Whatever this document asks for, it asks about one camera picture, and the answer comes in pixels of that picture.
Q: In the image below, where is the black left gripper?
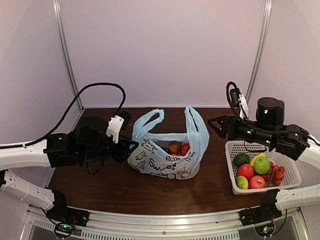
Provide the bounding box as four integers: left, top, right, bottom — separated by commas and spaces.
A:
79, 133, 139, 164

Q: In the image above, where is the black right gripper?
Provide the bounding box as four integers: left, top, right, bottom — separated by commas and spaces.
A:
207, 114, 276, 148

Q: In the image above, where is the light blue plastic bag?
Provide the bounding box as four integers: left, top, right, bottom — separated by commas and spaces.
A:
127, 106, 210, 180

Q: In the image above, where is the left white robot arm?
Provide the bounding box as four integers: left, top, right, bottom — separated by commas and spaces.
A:
0, 112, 138, 222

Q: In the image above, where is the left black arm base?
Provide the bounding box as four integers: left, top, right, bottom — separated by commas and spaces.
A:
46, 190, 90, 227

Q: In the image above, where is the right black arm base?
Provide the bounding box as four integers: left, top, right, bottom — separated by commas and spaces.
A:
238, 189, 282, 226

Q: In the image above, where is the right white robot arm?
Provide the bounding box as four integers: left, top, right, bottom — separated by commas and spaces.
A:
207, 97, 320, 221

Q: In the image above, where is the dark green fruit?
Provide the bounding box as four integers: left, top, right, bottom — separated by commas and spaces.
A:
233, 153, 251, 168

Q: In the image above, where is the orange fruit in bag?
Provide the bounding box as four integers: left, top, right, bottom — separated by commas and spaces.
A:
168, 141, 182, 155

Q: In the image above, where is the small green yellow fruit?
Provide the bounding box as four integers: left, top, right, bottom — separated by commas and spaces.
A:
235, 175, 249, 190

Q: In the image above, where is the red apple back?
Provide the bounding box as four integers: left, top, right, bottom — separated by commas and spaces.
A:
237, 163, 255, 180

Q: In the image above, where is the red apple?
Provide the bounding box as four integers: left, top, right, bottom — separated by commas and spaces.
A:
237, 163, 255, 180
248, 175, 266, 189

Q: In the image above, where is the white plastic basket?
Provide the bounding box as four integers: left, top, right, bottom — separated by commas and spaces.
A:
225, 140, 302, 195

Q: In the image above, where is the large green apple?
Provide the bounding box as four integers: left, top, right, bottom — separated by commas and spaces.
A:
253, 157, 271, 175

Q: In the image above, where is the red apple front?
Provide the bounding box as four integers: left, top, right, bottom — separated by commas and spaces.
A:
248, 175, 266, 189

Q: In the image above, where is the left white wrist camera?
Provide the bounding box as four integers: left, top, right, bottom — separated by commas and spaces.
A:
106, 111, 131, 144

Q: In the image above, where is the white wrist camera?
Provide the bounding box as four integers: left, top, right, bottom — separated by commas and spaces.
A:
106, 111, 131, 144
229, 88, 249, 120

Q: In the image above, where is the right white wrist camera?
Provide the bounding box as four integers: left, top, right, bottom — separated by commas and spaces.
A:
229, 88, 249, 120

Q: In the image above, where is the right black cable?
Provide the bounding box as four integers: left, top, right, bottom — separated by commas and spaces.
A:
226, 81, 276, 141

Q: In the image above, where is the aluminium front rail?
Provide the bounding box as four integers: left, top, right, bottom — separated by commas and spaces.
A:
24, 202, 305, 240

